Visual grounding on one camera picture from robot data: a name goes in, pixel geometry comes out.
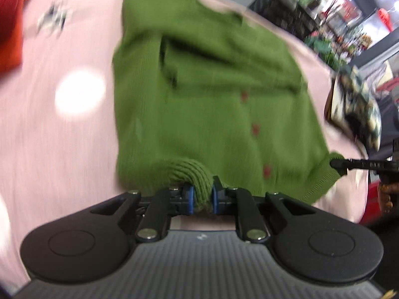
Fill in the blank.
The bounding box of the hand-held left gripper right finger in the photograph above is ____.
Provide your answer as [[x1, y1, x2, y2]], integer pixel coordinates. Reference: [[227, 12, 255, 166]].
[[211, 176, 316, 244]]

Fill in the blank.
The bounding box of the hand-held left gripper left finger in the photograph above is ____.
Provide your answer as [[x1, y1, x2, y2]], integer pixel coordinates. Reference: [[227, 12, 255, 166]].
[[90, 183, 196, 243]]

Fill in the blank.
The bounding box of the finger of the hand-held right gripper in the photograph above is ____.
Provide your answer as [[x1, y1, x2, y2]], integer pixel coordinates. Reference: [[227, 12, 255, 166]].
[[329, 158, 399, 177]]

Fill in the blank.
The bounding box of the green knit cardigan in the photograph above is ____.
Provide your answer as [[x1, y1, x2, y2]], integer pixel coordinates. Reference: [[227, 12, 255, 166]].
[[112, 0, 345, 218]]

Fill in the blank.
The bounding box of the person's right hand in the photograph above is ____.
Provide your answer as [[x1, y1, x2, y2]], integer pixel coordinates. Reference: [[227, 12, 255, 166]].
[[378, 183, 395, 213]]

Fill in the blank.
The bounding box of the dark red fabric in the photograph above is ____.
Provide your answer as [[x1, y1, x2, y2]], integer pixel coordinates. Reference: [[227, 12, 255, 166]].
[[358, 179, 399, 225]]

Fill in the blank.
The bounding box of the pink printed blanket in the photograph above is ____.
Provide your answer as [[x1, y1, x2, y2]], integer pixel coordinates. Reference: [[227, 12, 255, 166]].
[[0, 0, 371, 291]]

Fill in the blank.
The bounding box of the dark storage shelf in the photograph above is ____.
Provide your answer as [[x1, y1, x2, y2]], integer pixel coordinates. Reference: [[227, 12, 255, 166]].
[[248, 0, 399, 71]]

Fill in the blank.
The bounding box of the red orange cloth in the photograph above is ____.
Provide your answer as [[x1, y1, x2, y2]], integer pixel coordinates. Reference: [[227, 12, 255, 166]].
[[0, 0, 43, 76]]

